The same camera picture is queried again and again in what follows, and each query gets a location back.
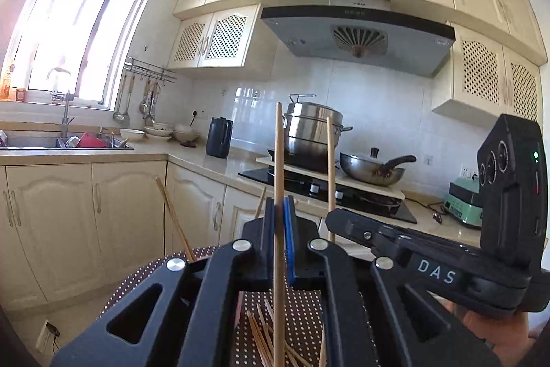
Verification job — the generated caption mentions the wooden chopstick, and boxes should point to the wooden chopstick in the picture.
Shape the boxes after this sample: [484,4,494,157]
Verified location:
[272,102,285,366]
[155,177,197,263]
[325,115,338,244]
[254,186,267,219]

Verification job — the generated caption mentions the person right hand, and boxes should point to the person right hand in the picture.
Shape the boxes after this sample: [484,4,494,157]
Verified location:
[460,310,535,366]

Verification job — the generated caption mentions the black gas stove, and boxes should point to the black gas stove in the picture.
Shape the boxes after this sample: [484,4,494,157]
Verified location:
[239,166,417,224]

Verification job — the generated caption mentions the steel wok with lid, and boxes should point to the steel wok with lid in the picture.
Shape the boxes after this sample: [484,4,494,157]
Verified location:
[338,147,417,186]

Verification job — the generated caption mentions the green electric cooker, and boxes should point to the green electric cooker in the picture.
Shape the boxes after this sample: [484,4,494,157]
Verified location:
[442,175,483,229]

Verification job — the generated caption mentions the brown polka dot tablecloth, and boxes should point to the brown polka dot tablecloth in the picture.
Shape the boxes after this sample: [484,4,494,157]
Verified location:
[103,251,322,366]

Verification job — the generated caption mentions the black induction cooker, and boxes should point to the black induction cooker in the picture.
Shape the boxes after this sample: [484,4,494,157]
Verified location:
[284,151,328,173]

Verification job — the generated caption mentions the steel steamer pot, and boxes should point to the steel steamer pot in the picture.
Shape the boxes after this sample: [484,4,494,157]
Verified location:
[283,93,353,159]

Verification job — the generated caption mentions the lower cream cabinets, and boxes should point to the lower cream cabinets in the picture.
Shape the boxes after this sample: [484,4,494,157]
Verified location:
[1,160,259,311]

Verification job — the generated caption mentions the cream cabinets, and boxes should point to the cream cabinets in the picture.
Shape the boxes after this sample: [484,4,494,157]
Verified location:
[1,160,259,311]
[169,0,547,126]

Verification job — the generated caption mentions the dark blue kettle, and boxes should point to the dark blue kettle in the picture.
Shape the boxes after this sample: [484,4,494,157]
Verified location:
[205,117,233,158]

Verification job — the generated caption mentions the stack of white bowls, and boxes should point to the stack of white bowls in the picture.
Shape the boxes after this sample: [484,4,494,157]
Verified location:
[144,126,173,142]

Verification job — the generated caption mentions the upper cream cabinets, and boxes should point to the upper cream cabinets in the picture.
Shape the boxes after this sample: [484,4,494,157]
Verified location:
[169,0,547,126]

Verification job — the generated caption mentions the grey range hood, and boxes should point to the grey range hood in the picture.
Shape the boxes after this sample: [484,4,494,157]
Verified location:
[261,0,456,77]

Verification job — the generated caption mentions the steel faucet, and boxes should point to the steel faucet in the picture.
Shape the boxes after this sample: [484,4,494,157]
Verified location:
[49,67,75,139]

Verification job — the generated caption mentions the steel sink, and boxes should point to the steel sink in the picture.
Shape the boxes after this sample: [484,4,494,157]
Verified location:
[1,130,132,151]

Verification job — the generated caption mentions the window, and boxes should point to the window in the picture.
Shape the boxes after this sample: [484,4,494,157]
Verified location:
[1,0,143,106]

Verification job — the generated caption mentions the utensil wall rack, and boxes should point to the utensil wall rack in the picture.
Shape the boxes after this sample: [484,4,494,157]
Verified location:
[114,57,176,127]

